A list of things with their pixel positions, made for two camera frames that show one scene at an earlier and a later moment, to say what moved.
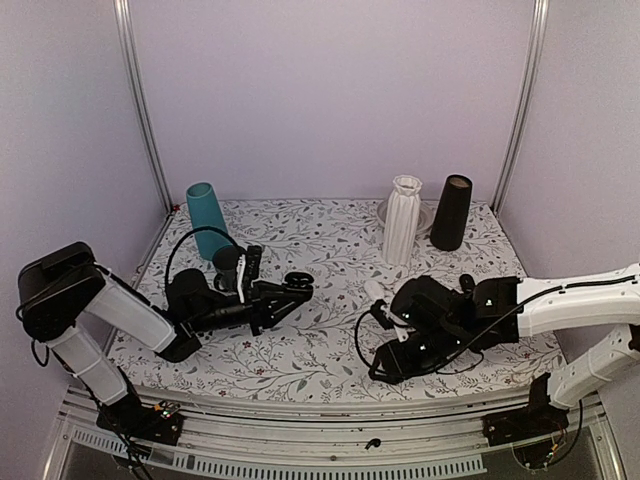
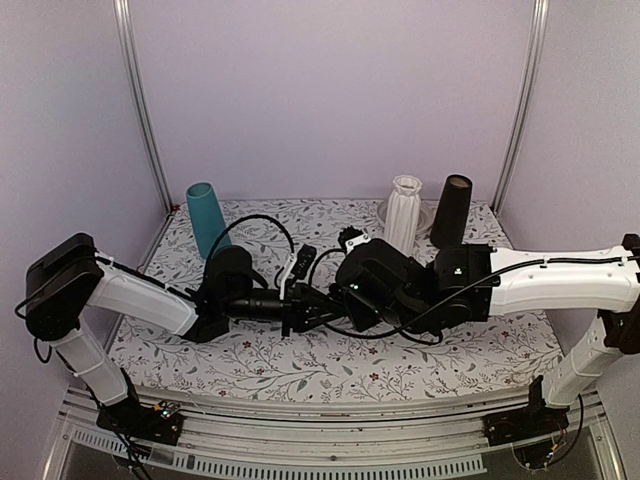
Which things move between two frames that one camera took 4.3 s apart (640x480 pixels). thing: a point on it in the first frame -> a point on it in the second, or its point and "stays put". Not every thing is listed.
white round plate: [426, 218] stays put
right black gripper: [397, 366] -> [360, 317]
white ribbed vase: [401, 220] stays put
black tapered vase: [451, 215] stays put
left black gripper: [261, 310] -> [296, 309]
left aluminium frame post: [124, 35] stays put
